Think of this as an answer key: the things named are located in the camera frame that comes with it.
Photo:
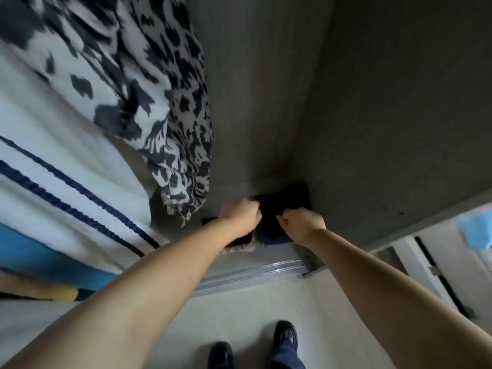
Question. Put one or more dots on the person's left hand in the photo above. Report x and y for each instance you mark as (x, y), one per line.
(240, 217)

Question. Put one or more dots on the person's right hand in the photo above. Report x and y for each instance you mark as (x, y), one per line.
(301, 225)

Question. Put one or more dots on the beige patterned garment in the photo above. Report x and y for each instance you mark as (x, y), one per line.
(238, 246)

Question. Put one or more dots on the grey wardrobe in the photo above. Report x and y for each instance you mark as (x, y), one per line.
(369, 96)

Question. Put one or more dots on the black white patterned garment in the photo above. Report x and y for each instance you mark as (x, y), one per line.
(131, 65)

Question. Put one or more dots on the white jacket with navy stripes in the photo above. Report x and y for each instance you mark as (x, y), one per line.
(54, 165)

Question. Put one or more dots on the teal cartoon print shirt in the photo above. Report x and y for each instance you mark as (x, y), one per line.
(46, 257)

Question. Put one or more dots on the yellow hoodie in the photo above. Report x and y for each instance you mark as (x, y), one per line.
(31, 286)

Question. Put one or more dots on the person's left forearm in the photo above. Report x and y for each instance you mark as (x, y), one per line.
(131, 303)

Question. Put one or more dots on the person's right forearm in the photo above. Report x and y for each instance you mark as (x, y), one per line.
(392, 303)

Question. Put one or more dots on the person's black shoe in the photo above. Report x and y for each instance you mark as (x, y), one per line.
(221, 356)
(285, 334)

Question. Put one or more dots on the person's blue trousers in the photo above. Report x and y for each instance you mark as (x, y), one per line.
(286, 359)

